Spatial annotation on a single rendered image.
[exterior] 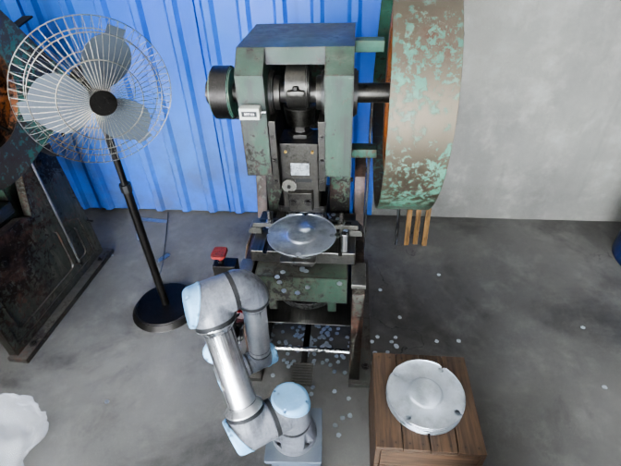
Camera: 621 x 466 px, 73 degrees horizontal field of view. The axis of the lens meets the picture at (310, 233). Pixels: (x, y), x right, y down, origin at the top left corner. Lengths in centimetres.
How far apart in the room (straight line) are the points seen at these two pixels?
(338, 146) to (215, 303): 71
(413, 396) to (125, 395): 139
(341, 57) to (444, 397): 126
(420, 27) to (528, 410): 174
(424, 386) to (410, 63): 116
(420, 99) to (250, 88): 58
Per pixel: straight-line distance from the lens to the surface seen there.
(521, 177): 326
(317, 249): 167
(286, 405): 136
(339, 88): 145
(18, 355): 279
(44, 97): 191
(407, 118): 120
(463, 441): 174
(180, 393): 229
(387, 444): 168
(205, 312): 119
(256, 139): 155
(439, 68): 121
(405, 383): 177
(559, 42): 296
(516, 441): 222
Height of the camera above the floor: 185
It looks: 37 degrees down
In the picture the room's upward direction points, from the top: 2 degrees counter-clockwise
